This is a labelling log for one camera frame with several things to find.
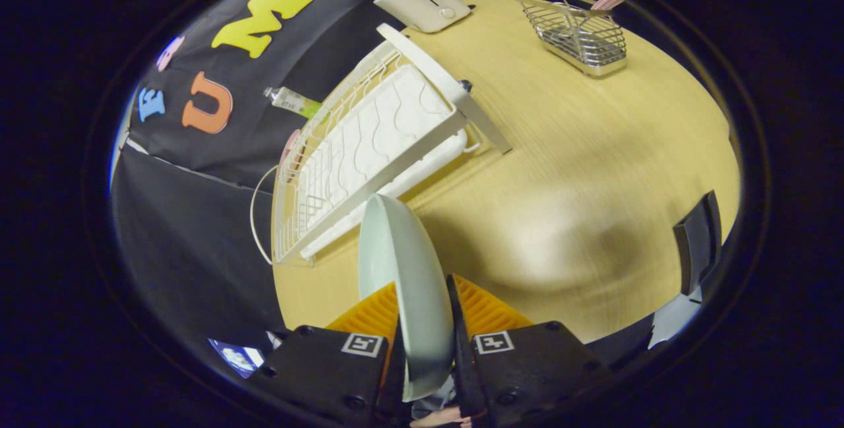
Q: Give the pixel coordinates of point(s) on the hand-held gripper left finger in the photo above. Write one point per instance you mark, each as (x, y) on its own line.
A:
(316, 375)

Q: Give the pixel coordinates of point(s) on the clear bottle green liquid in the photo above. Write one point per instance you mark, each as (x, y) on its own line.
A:
(297, 102)

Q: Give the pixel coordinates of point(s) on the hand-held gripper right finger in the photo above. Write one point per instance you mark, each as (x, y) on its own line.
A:
(459, 342)

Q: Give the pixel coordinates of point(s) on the black rectangular object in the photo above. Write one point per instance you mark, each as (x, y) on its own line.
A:
(695, 250)

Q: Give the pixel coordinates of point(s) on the white toaster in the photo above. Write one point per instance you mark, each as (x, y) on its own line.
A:
(422, 6)

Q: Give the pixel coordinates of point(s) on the pink plate with food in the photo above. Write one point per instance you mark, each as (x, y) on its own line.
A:
(289, 151)

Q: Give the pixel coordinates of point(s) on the pale green plate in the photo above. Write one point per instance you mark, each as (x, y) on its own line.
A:
(409, 283)

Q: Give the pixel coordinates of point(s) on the black backdrop cloth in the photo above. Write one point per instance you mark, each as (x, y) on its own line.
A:
(184, 217)

